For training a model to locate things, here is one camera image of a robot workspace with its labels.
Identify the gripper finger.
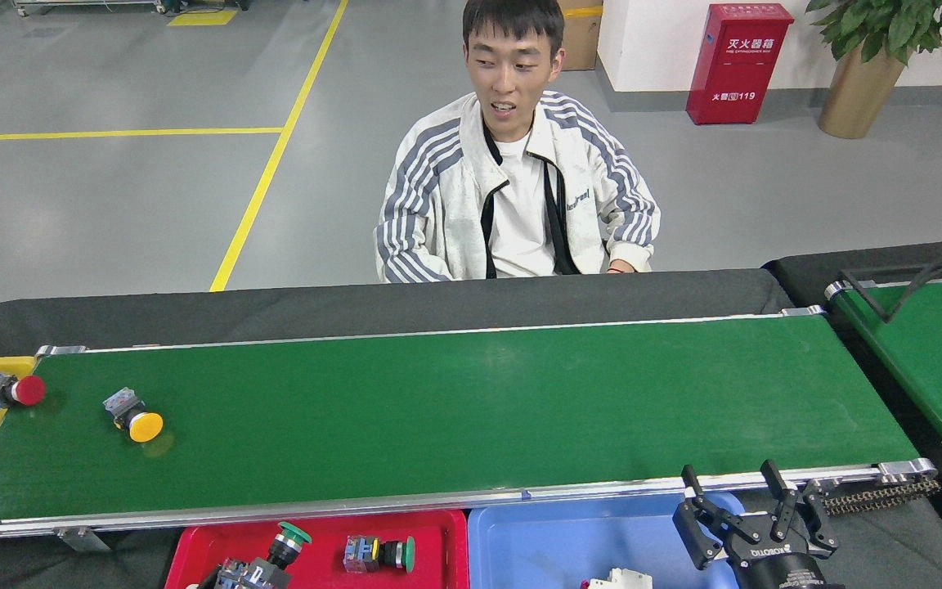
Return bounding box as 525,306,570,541
760,459,839,559
673,465,754,571

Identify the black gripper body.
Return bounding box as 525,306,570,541
731,542,846,589

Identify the white circuit breaker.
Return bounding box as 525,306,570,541
580,567,653,589

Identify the yellow push button switch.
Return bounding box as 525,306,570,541
102,387,165,444

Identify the blue plastic tray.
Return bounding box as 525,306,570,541
467,491,746,589

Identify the green conveyor belt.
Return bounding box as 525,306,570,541
824,274,942,457
0,304,938,551

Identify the red plastic tray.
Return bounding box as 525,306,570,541
164,509,469,589

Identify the seated person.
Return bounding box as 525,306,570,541
373,0,662,285

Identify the potted plant in gold pot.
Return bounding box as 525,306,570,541
805,0,942,140

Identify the red fire extinguisher box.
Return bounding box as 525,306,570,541
685,2,796,126

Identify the brown cardboard box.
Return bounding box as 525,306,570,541
559,0,604,72

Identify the red mushroom push button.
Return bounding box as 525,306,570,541
0,372,47,411

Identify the metal wheeled cart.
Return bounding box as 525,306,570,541
13,0,169,17

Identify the black drive chain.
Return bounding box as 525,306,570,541
823,477,942,516

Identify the black cable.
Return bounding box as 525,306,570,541
839,236,942,324

